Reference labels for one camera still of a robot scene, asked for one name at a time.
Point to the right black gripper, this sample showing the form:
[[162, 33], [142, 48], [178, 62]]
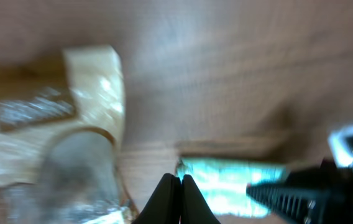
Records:
[[322, 194]]

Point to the brown snack pouch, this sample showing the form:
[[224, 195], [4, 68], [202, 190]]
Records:
[[61, 127]]

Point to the teal wet wipes pack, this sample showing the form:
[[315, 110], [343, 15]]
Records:
[[223, 183]]

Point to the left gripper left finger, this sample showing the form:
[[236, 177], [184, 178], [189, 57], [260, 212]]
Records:
[[164, 205]]

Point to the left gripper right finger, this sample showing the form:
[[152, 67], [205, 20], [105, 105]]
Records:
[[195, 210]]

